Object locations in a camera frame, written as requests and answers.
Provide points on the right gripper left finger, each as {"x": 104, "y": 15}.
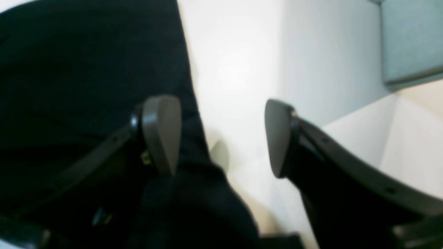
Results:
{"x": 67, "y": 199}

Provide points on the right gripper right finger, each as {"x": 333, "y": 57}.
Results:
{"x": 349, "y": 204}

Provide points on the black T-shirt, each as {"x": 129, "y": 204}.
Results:
{"x": 73, "y": 71}

